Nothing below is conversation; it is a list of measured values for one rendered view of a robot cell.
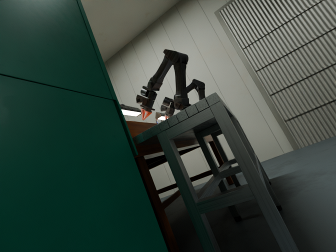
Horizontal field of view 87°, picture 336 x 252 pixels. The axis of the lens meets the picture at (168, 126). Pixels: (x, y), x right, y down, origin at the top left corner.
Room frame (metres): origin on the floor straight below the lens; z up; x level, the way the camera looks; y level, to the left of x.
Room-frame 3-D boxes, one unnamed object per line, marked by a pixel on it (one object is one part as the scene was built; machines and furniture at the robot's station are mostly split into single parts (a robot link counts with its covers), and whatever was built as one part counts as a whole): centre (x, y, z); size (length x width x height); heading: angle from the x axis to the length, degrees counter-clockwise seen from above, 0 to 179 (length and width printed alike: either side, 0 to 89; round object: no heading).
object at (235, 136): (1.24, -0.30, 0.32); 1.20 x 0.29 x 0.63; 158
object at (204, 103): (1.35, -0.02, 0.65); 1.20 x 0.90 x 0.04; 158
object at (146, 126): (1.60, -0.10, 0.67); 1.81 x 0.12 x 0.19; 157
